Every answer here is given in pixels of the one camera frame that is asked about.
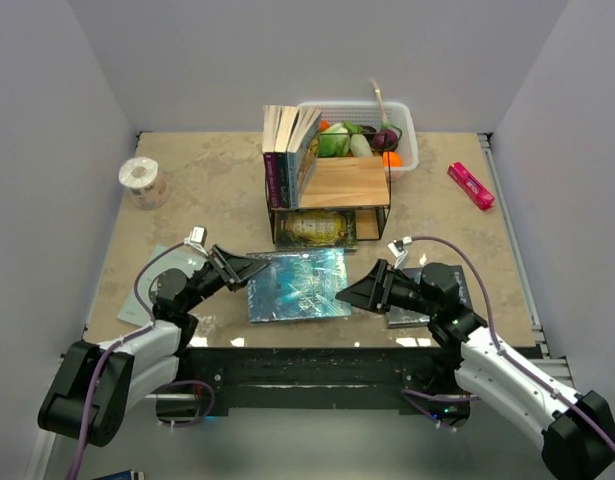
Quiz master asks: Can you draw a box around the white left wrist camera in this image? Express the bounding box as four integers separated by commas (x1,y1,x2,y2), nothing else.
184,226,207,246

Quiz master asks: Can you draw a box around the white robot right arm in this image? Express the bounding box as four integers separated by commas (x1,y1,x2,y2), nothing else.
336,260,615,479

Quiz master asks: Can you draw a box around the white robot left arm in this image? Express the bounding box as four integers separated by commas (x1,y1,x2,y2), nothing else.
37,246,269,447

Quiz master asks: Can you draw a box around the purple Treehouse paperback book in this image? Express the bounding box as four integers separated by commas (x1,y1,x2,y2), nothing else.
262,105,282,209

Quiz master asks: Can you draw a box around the Little Women book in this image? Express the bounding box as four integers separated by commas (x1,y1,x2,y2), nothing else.
274,106,298,209

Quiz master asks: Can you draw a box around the dark eggplant toy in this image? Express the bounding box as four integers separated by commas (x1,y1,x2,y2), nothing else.
361,125,377,141

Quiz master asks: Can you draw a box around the pink rectangular box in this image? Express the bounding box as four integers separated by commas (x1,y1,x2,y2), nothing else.
447,162,495,211

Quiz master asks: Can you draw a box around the white plastic basket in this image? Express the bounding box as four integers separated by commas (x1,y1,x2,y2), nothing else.
298,100,419,182

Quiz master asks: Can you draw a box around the white radish toy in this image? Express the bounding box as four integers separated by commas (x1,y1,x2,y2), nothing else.
349,134,373,157

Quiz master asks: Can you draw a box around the blue book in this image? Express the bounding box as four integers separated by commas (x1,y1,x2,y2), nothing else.
247,248,351,324

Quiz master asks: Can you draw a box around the green lettuce toy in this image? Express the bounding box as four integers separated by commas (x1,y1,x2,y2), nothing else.
318,123,351,158

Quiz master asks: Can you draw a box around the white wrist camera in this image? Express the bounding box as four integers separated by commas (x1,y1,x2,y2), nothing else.
184,226,207,246
388,236,413,269

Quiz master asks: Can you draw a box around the toilet paper roll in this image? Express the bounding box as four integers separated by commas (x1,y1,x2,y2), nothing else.
118,157,171,210

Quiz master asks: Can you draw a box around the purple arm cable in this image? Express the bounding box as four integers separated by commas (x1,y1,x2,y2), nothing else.
401,235,615,469
64,242,217,480

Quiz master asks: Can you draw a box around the dark Wuthering Heights book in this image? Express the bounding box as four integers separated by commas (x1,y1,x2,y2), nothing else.
385,265,472,329

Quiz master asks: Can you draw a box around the green yellow fantasy book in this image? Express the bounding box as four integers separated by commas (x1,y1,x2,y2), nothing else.
274,210,358,251

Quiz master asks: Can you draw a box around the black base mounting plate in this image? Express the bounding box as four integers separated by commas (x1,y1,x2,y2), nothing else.
152,347,459,416

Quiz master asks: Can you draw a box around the wooden shelf with wire frame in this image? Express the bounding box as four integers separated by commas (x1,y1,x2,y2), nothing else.
267,155,392,244

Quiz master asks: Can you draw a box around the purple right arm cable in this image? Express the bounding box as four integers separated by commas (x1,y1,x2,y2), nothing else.
401,235,615,469

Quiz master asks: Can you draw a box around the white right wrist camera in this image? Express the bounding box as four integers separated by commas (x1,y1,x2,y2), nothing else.
388,236,413,269

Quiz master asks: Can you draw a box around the pale Gatsby book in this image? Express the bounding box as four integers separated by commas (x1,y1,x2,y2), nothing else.
117,244,205,327

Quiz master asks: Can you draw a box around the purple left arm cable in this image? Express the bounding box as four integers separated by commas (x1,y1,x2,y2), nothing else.
64,242,217,480

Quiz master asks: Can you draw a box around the large orange fruit toy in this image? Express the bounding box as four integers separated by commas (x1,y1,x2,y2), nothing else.
382,151,403,169

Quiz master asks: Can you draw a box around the aluminium frame rail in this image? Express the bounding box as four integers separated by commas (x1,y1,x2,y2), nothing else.
24,132,601,480

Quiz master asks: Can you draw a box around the purple paperback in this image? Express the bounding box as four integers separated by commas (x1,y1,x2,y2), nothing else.
286,107,321,209

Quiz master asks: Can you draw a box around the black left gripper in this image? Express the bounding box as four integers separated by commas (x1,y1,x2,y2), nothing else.
182,245,268,313

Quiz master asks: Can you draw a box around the purple onion toy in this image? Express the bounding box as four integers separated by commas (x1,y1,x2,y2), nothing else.
369,79,402,152

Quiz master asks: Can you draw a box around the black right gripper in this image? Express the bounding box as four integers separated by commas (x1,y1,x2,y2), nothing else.
336,259,437,317

